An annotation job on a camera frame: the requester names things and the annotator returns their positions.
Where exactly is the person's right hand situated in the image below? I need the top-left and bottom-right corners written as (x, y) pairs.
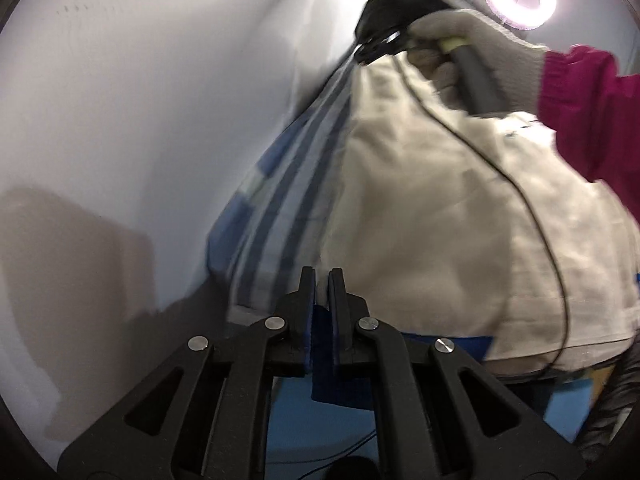
top-left (406, 9), bottom-right (549, 122)

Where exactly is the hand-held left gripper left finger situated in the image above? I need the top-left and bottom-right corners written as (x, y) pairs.
top-left (56, 266), bottom-right (317, 480)

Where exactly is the person's right forearm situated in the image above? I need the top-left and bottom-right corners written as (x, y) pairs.
top-left (537, 44), bottom-right (640, 184)

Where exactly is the light blue cloth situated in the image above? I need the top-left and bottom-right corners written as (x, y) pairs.
top-left (267, 372), bottom-right (603, 476)

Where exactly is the beige jacket with blue lining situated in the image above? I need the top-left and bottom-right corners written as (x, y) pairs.
top-left (207, 52), bottom-right (640, 411)

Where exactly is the black cable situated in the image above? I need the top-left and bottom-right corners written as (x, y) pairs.
top-left (392, 55), bottom-right (571, 378)

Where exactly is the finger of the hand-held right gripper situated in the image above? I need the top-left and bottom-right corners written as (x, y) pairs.
top-left (356, 35), bottom-right (403, 65)

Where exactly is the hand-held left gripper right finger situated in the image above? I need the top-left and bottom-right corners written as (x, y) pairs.
top-left (327, 267), bottom-right (586, 480)

